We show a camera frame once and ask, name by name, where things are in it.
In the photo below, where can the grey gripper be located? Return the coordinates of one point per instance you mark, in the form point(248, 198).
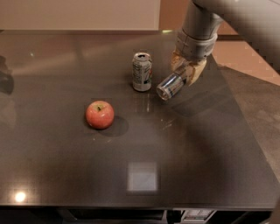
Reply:
point(194, 47)

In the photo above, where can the silver blue redbull can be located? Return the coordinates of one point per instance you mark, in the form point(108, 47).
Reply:
point(170, 86)

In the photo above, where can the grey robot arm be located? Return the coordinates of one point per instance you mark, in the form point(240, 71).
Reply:
point(257, 21)

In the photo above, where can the white green soda can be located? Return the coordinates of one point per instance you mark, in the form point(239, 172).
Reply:
point(141, 71)

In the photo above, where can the red apple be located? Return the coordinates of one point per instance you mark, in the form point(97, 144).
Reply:
point(100, 115)

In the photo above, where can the dark object at left edge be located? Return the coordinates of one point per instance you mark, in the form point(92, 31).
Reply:
point(6, 79)

